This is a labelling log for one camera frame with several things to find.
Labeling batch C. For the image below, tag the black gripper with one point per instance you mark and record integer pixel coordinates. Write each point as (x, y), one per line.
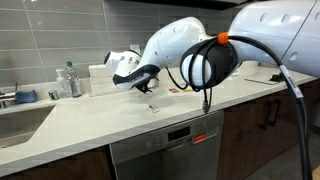
(148, 85)

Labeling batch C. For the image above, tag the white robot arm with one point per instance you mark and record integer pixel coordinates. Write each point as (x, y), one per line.
(180, 40)

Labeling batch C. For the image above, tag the water bottle green cap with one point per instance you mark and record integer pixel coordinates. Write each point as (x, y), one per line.
(74, 81)

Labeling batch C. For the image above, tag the clear soap bottle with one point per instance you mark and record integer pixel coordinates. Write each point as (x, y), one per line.
(61, 85)

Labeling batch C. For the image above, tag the small sauce packet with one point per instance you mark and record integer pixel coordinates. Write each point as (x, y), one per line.
(153, 108)

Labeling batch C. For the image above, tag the white paper napkin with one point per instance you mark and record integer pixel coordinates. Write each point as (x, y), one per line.
(133, 110)

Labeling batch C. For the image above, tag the stack of white paper towels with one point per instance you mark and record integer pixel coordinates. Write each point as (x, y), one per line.
(100, 81)

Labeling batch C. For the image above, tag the stainless steel dishwasher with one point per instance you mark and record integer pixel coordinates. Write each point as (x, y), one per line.
(166, 150)

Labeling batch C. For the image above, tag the small metal can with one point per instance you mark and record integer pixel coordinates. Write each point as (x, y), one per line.
(53, 95)

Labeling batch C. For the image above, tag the dark wood sink cabinet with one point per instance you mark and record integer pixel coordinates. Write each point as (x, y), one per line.
(66, 166)

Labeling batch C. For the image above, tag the blue sponge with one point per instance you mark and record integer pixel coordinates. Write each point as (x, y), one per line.
(26, 96)

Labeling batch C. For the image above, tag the black object on mat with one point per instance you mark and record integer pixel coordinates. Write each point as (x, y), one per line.
(277, 77)

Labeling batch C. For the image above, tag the kitchen sink basin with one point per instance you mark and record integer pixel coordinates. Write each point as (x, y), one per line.
(20, 126)

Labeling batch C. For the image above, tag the chrome faucet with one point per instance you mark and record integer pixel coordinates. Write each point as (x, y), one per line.
(6, 96)

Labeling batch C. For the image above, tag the white light switch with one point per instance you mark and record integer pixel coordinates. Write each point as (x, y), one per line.
(135, 48)

